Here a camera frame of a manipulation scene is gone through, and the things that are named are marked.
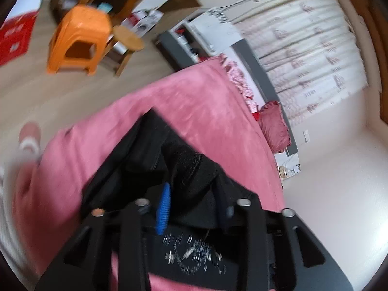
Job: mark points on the small white nightstand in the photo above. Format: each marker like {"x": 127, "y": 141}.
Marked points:
{"x": 292, "y": 166}

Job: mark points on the patterned white curtain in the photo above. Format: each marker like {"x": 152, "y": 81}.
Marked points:
{"x": 309, "y": 51}

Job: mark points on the grey bed headboard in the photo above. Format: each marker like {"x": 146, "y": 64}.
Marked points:
{"x": 257, "y": 69}

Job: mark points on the red box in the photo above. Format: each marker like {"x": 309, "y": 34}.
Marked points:
{"x": 15, "y": 36}

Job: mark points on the black pants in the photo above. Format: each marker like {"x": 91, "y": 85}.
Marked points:
{"x": 188, "y": 172}

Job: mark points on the dark red pillow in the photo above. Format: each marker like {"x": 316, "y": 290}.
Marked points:
{"x": 274, "y": 127}

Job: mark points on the white wall socket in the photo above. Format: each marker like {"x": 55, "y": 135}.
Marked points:
{"x": 306, "y": 136}

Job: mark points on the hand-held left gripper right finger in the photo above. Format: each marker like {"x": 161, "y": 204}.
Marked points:
{"x": 229, "y": 212}

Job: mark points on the pink slipper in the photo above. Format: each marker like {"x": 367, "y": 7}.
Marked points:
{"x": 28, "y": 135}

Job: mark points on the round glass bowl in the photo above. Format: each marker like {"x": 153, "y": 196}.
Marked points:
{"x": 284, "y": 172}

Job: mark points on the printed cardboard box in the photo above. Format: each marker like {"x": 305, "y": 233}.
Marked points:
{"x": 144, "y": 21}

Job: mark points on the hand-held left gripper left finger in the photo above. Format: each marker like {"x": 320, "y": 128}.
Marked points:
{"x": 164, "y": 207}

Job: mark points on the pink floral clothing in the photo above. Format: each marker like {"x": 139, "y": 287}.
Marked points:
{"x": 239, "y": 78}

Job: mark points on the round wooden stool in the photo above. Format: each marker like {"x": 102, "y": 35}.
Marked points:
{"x": 128, "y": 38}

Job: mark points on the white nightstand with floral decal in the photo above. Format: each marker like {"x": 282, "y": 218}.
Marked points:
{"x": 209, "y": 25}

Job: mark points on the orange plastic stool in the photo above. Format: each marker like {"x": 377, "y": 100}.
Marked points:
{"x": 81, "y": 25}

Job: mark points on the pink bed blanket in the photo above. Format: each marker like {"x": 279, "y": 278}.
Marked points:
{"x": 197, "y": 103}

